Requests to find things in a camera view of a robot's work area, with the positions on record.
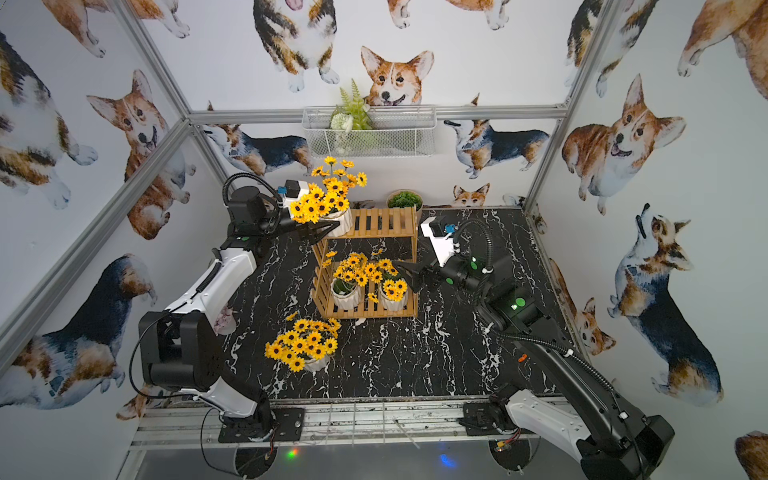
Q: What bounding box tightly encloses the sunflower pot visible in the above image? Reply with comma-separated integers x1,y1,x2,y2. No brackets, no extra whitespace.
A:
364,259,409,313
322,251,368,312
288,156,368,237
264,312,341,373

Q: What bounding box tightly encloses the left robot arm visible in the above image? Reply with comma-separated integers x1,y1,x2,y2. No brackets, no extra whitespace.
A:
133,180,337,430

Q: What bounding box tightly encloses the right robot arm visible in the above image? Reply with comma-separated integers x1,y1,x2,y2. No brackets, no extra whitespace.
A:
394,255,675,479

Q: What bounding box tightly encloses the wooden two-tier shelf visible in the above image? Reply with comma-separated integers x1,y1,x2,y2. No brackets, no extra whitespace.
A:
312,207,418,320

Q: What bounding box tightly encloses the pink pot green plant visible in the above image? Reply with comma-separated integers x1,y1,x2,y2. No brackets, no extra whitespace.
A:
387,190,423,210

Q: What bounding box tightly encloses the green fern white flower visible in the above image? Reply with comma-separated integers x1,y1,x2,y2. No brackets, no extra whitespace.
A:
330,80,373,133

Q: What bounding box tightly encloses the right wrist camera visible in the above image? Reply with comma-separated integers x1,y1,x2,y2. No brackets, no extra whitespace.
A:
420,216,458,267

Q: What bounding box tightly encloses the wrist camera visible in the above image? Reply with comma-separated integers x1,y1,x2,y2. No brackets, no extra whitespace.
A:
278,179,309,208
420,216,458,267

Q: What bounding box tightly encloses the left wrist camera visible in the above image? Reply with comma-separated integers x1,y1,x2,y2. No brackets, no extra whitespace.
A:
278,179,309,208

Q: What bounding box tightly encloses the white wire wall basket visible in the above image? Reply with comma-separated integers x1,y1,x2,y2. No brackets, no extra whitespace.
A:
302,106,437,159

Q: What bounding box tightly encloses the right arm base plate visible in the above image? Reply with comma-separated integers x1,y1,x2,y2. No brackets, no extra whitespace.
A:
458,402,517,437

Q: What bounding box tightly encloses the aluminium front rail frame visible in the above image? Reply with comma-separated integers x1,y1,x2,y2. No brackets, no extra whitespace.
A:
129,397,513,451

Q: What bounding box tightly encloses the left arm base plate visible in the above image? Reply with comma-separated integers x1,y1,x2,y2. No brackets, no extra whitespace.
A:
218,407,306,444

